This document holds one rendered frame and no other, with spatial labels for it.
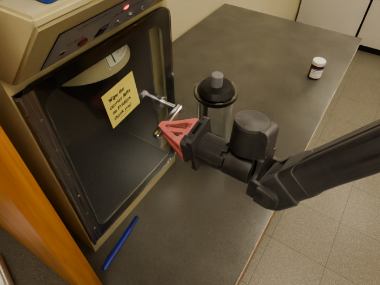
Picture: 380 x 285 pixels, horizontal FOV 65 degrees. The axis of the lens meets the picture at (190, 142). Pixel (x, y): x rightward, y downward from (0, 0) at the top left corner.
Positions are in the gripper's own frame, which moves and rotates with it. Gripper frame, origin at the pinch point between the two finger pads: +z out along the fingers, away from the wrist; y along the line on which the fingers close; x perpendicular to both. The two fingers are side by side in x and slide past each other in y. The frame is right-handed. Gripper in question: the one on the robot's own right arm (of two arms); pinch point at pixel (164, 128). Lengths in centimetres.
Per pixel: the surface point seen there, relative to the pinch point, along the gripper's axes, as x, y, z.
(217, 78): -18.2, -1.7, -1.9
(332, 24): -266, -150, 12
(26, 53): 15.5, 31.4, -2.8
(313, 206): -64, -134, -38
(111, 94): 5.1, 12.8, 4.3
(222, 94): -16.6, -4.2, -4.0
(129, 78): 0.5, 12.1, 4.2
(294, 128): -37, -33, -18
